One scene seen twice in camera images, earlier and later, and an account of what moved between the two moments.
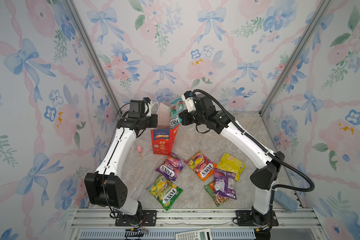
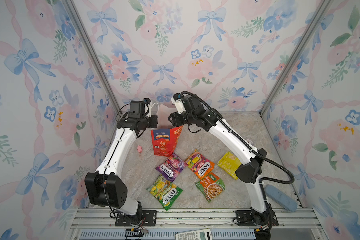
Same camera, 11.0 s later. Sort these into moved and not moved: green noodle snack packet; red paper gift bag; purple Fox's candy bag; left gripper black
Moved: green noodle snack packet
Not moved: red paper gift bag; left gripper black; purple Fox's candy bag
